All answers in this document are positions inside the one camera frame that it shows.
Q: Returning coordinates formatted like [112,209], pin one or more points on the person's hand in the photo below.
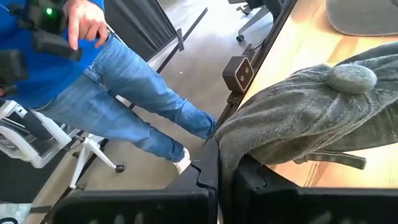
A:
[2,91]
[84,18]

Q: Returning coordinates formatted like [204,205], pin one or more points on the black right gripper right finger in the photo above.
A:
[311,207]

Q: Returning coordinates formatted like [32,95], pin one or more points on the black table-edge camera box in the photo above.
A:
[239,74]

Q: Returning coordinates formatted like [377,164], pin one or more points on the white office chair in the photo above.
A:
[90,146]

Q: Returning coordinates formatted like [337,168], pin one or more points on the person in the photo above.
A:
[124,84]

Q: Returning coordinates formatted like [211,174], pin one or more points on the dark grey room divider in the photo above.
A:
[140,25]

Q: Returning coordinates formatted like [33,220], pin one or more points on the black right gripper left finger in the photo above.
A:
[133,207]

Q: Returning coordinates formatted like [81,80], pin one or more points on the grey office chair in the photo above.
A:
[248,23]

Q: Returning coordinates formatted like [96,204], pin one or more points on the grey knitted beanie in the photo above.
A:
[295,109]

